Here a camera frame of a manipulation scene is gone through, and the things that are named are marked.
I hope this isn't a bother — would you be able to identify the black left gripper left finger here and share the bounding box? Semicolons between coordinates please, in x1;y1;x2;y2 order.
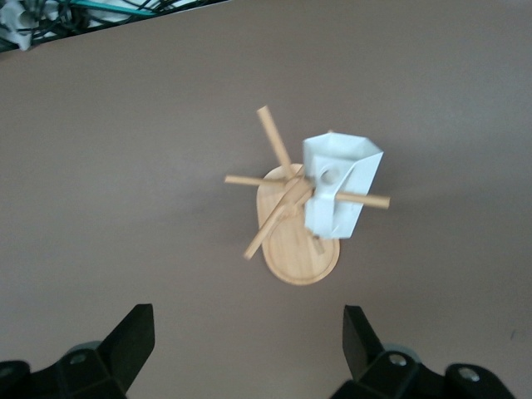
0;303;156;399

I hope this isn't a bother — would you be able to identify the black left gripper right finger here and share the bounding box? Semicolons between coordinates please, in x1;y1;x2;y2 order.
328;305;520;399

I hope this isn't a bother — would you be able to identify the white faceted cup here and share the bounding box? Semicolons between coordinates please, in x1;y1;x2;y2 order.
301;131;385;242

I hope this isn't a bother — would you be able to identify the wooden cup rack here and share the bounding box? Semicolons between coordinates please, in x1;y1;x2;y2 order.
224;106;392;288

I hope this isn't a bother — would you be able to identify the black cable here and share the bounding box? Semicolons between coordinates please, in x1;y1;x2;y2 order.
0;0;228;52

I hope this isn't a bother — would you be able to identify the teal cable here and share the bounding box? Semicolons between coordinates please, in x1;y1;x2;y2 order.
68;0;171;21

